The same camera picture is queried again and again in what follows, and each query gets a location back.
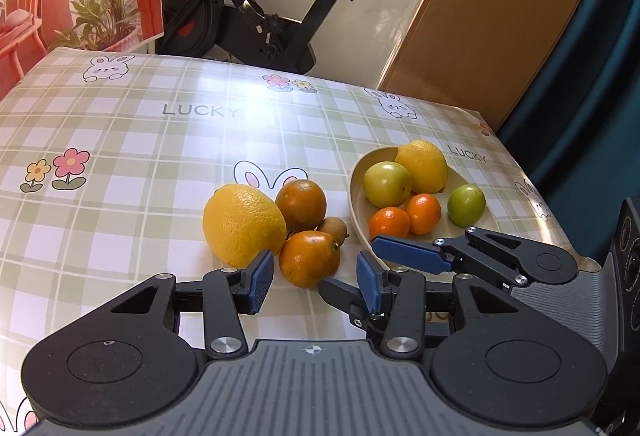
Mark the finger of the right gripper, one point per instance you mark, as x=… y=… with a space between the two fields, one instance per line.
x=492 y=256
x=348 y=299

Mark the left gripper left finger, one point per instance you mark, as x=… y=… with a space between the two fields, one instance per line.
x=228 y=294

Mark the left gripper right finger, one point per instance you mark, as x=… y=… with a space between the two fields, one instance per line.
x=397 y=302

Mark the green apple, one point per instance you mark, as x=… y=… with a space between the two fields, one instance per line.
x=466 y=205
x=387 y=184

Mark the orange mandarin front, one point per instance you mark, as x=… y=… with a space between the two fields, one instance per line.
x=425 y=213

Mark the yellow lemon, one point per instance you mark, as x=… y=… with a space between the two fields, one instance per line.
x=426 y=166
x=239 y=222

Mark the small bright orange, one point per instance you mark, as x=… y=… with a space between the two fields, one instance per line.
x=392 y=221

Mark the small brown kiwi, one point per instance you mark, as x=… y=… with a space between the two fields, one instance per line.
x=336 y=228

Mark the dark orange tangerine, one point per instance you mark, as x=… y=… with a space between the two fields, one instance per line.
x=302 y=204

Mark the teal curtain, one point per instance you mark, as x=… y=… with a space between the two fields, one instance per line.
x=575 y=132

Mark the green plaid tablecloth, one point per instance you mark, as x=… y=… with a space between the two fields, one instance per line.
x=104 y=181

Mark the wooden panel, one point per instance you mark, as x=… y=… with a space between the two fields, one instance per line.
x=477 y=54

